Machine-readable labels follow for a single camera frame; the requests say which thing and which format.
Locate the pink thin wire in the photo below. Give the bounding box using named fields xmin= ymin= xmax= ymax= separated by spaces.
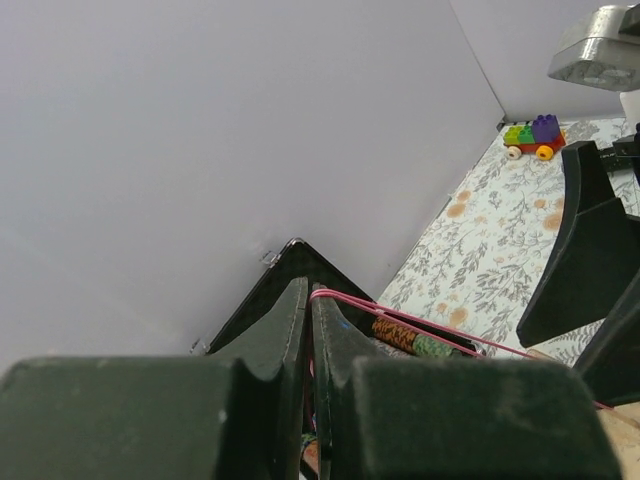
xmin=308 ymin=288 xmax=616 ymax=412

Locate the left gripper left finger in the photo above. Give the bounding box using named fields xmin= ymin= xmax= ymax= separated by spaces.
xmin=1 ymin=278 xmax=308 ymax=479

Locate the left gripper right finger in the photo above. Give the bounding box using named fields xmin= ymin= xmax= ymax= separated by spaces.
xmin=309 ymin=286 xmax=621 ymax=479

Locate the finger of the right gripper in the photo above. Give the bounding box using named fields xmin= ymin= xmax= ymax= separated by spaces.
xmin=573 ymin=274 xmax=639 ymax=406
xmin=516 ymin=141 xmax=639 ymax=347

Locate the floral table mat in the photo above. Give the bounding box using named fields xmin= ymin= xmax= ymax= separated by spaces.
xmin=378 ymin=117 xmax=639 ymax=479

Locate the black poker chip case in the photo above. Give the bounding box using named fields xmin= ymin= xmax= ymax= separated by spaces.
xmin=189 ymin=237 xmax=486 ymax=360

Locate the colourful toy block train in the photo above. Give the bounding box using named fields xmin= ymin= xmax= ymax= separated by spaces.
xmin=502 ymin=114 xmax=566 ymax=161

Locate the orange green chip row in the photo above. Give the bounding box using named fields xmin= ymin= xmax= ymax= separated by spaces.
xmin=372 ymin=317 xmax=462 ymax=358

